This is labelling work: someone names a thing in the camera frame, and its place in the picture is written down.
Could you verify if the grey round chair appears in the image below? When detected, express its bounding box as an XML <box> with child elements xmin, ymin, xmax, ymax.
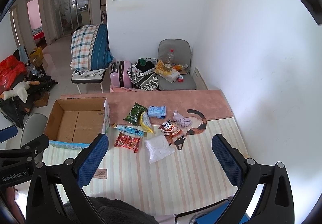
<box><xmin>20</xmin><ymin>113</ymin><xmax>48</xmax><ymax>147</ymax></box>

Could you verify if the clear plastic bottle red cap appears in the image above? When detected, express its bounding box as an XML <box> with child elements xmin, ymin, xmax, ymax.
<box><xmin>167</xmin><ymin>49</ymin><xmax>175</xmax><ymax>65</ymax></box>

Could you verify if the black white patterned bag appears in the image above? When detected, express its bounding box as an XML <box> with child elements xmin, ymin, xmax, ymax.
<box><xmin>127</xmin><ymin>58</ymin><xmax>159</xmax><ymax>91</ymax></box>

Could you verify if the white soft bag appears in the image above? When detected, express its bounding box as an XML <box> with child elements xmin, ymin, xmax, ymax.
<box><xmin>145</xmin><ymin>135</ymin><xmax>176</xmax><ymax>164</ymax></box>

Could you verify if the pink suitcase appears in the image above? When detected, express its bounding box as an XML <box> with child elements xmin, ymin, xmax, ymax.
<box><xmin>110</xmin><ymin>60</ymin><xmax>132</xmax><ymax>88</ymax></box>

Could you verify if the white tissue box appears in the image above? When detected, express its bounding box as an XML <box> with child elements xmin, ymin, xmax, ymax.
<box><xmin>160</xmin><ymin>69</ymin><xmax>180</xmax><ymax>83</ymax></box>

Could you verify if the lilac cloth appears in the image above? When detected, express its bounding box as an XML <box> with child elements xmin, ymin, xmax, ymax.
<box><xmin>173</xmin><ymin>110</ymin><xmax>192</xmax><ymax>128</ymax></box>

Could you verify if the green snack packet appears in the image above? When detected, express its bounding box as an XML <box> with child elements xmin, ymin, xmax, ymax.
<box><xmin>124</xmin><ymin>102</ymin><xmax>147</xmax><ymax>126</ymax></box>

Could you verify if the pink striped cat mat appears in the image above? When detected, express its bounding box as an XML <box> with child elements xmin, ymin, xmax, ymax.
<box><xmin>43</xmin><ymin>90</ymin><xmax>247</xmax><ymax>215</ymax></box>

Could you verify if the red snack packet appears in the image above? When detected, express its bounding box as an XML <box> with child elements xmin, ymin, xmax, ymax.
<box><xmin>114</xmin><ymin>132</ymin><xmax>141</xmax><ymax>153</ymax></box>

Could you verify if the open cardboard box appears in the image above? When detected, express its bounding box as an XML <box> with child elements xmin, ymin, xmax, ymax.
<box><xmin>44</xmin><ymin>98</ymin><xmax>110</xmax><ymax>150</ymax></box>

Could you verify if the orange panda snack packet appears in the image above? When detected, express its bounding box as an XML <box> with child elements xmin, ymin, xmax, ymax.
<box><xmin>159</xmin><ymin>120</ymin><xmax>182</xmax><ymax>138</ymax></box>

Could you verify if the red plastic bag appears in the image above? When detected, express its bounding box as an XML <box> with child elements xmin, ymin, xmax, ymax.
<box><xmin>0</xmin><ymin>55</ymin><xmax>27</xmax><ymax>93</ymax></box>

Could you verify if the grey cushioned chair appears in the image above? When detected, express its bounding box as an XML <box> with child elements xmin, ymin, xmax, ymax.
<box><xmin>158</xmin><ymin>39</ymin><xmax>196</xmax><ymax>90</ymax></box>

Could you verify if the yellow silver scrubber roll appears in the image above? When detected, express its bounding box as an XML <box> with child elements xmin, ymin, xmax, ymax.
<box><xmin>140</xmin><ymin>111</ymin><xmax>154</xmax><ymax>133</ymax></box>

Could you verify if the plaid blue folded quilt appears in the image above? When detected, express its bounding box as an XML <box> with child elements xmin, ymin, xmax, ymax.
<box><xmin>70</xmin><ymin>24</ymin><xmax>114</xmax><ymax>72</ymax></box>

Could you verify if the blue tissue pack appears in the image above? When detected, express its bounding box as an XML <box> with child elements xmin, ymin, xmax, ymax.
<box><xmin>147</xmin><ymin>106</ymin><xmax>166</xmax><ymax>119</ymax></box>

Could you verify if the yellow plastic bag on chair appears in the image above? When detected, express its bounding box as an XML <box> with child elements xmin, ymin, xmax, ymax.
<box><xmin>154</xmin><ymin>60</ymin><xmax>168</xmax><ymax>75</ymax></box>

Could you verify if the long blue snack packet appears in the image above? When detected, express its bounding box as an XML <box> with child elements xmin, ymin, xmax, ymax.
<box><xmin>112</xmin><ymin>124</ymin><xmax>146</xmax><ymax>137</ymax></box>

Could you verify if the yellow paper bag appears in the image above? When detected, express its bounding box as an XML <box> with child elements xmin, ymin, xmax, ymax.
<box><xmin>29</xmin><ymin>47</ymin><xmax>44</xmax><ymax>68</ymax></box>

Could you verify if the white goose plush toy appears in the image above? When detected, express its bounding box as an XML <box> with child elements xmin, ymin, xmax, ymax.
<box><xmin>0</xmin><ymin>81</ymin><xmax>40</xmax><ymax>103</ymax></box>

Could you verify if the white bench chair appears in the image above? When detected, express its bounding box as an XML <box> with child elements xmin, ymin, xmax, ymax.
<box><xmin>71</xmin><ymin>69</ymin><xmax>107</xmax><ymax>94</ymax></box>

